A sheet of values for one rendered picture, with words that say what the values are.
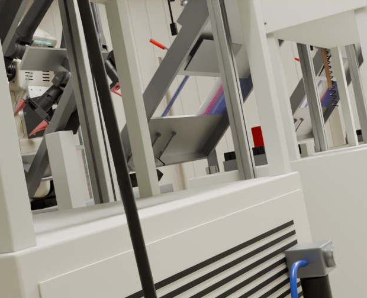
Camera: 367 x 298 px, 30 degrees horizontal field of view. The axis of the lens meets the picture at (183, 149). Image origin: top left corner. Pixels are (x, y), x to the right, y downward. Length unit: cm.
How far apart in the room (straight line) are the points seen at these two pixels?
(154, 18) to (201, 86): 92
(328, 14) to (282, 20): 14
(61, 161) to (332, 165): 78
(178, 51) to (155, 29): 512
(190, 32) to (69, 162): 55
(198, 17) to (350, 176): 67
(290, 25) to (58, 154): 77
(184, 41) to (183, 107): 493
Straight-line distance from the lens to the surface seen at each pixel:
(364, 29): 194
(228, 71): 202
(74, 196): 201
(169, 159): 262
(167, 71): 217
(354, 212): 196
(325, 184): 197
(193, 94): 698
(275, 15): 202
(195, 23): 213
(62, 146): 200
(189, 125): 260
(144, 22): 736
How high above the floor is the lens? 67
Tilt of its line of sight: 1 degrees up
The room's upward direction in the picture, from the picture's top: 11 degrees counter-clockwise
